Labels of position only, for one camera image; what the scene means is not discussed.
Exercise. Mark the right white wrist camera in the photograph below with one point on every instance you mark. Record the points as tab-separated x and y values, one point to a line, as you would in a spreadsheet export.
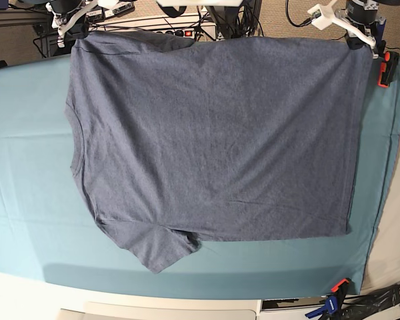
111	4

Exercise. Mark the blue orange clamp bottom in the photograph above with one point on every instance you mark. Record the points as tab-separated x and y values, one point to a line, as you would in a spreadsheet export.
332	306

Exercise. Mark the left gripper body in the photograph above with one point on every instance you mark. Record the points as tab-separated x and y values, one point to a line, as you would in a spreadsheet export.
374	30

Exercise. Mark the orange black clamp top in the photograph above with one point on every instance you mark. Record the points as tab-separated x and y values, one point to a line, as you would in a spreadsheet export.
388	68

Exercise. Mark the blue-grey T-shirt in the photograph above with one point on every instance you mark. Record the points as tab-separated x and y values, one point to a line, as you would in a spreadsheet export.
177	143

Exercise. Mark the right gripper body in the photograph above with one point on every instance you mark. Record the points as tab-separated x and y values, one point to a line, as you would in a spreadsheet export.
70	26

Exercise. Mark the teal table cloth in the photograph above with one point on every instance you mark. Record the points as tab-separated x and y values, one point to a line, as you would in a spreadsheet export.
47	233

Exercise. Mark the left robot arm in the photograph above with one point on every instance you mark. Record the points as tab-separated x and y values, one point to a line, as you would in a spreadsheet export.
363	16

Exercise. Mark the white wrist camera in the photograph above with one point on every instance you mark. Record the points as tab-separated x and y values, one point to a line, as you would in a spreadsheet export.
111	4
322	16

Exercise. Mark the white power strip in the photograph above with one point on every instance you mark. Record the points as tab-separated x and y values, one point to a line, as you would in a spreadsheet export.
188	26

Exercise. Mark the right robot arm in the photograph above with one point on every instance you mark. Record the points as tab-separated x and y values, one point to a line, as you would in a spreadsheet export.
64	6

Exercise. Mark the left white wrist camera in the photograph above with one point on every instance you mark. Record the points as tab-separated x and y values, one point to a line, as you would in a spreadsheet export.
322	16

